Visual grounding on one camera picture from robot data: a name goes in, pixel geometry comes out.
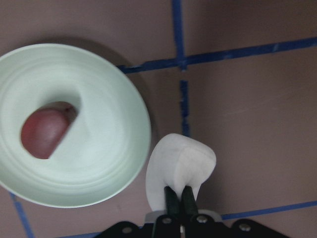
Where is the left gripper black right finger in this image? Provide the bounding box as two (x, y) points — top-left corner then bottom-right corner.
(181, 186), (198, 220)

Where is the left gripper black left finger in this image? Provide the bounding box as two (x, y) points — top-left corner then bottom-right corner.
(164, 186), (180, 219)

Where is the light green round plate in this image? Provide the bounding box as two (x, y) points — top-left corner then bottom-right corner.
(0, 44), (151, 208)

